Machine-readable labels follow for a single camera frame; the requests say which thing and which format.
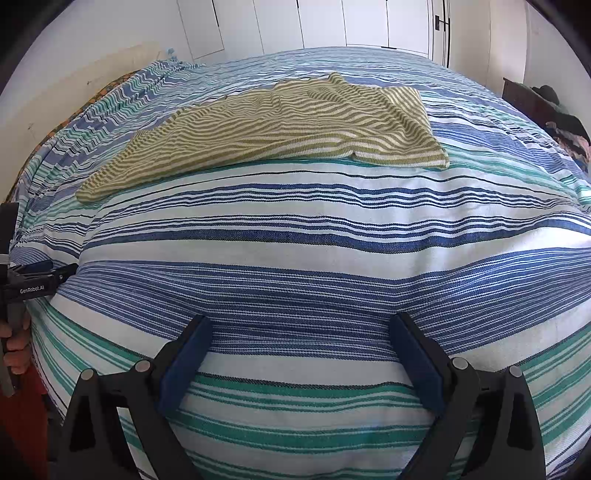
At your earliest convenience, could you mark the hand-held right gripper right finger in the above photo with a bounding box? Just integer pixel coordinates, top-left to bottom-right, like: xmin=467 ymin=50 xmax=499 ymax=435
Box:
xmin=389 ymin=312 xmax=548 ymax=480

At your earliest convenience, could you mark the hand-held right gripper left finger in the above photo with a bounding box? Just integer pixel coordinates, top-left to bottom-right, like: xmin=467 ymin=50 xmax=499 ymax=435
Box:
xmin=60 ymin=314 xmax=214 ymax=480

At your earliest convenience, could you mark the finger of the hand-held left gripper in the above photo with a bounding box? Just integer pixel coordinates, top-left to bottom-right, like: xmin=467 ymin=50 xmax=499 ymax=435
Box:
xmin=11 ymin=260 xmax=54 ymax=274
xmin=46 ymin=263 xmax=79 ymax=284

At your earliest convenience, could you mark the green striped knit top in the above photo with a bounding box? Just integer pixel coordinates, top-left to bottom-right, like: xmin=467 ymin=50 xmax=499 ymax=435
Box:
xmin=75 ymin=71 xmax=450 ymax=205

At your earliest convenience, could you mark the person's left hand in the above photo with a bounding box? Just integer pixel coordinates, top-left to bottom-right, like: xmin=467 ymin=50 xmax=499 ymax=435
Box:
xmin=0 ymin=318 xmax=33 ymax=376

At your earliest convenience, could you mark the person's red clothing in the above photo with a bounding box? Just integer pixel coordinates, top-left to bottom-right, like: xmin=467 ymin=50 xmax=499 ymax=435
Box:
xmin=0 ymin=364 xmax=63 ymax=480

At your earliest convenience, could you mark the blue striped bed cover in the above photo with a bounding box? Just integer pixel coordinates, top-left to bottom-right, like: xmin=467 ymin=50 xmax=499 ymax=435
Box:
xmin=9 ymin=46 xmax=591 ymax=480

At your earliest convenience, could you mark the beige headboard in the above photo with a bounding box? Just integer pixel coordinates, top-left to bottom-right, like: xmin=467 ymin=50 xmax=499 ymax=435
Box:
xmin=0 ymin=41 xmax=160 ymax=199

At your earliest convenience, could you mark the black garment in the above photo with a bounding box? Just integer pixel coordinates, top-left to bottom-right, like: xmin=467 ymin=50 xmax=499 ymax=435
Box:
xmin=551 ymin=113 xmax=588 ymax=136

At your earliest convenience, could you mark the dark wooden nightstand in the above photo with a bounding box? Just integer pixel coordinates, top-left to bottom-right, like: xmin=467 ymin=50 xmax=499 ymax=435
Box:
xmin=502 ymin=78 xmax=561 ymax=126

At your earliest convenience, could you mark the white door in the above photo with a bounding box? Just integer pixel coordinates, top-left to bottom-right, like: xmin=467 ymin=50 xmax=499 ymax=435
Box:
xmin=429 ymin=0 xmax=492 ymax=90

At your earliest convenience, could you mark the white wardrobe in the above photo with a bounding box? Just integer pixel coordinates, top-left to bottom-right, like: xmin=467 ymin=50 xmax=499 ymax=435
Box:
xmin=175 ymin=0 xmax=435 ymax=65

